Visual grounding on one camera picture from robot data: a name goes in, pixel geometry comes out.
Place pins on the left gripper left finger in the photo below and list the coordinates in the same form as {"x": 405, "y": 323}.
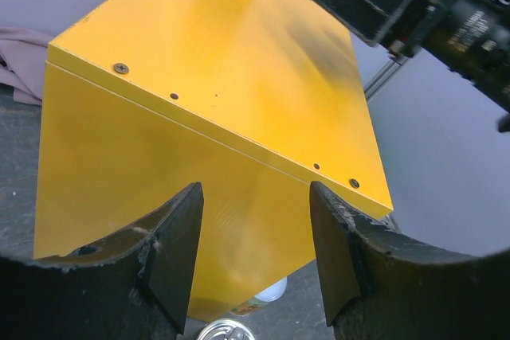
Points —
{"x": 134, "y": 283}

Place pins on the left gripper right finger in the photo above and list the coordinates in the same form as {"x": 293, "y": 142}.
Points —
{"x": 377, "y": 283}

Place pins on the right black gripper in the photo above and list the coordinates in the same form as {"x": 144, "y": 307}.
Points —
{"x": 470, "y": 37}

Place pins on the blue can with pull-tab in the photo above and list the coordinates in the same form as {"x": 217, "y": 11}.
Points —
{"x": 225, "y": 329}

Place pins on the short can white lid front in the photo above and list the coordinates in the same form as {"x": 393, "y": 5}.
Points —
{"x": 262, "y": 299}

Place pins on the yellow open shelf cabinet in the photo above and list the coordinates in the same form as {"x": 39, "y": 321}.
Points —
{"x": 253, "y": 99}

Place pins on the pink cloth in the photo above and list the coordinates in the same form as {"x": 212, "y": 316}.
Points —
{"x": 23, "y": 56}

